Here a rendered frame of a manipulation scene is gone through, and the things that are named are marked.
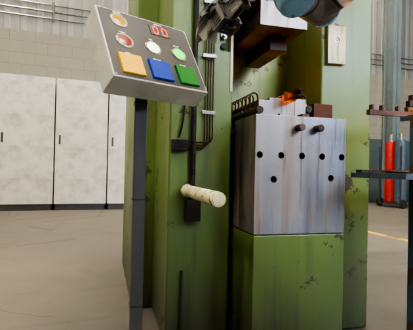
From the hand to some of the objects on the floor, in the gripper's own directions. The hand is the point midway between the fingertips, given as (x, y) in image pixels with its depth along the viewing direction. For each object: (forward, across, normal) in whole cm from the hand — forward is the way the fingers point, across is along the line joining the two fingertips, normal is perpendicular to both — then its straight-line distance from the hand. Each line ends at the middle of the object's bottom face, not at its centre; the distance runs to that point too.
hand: (198, 36), depth 121 cm
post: (+72, -9, -87) cm, 114 cm away
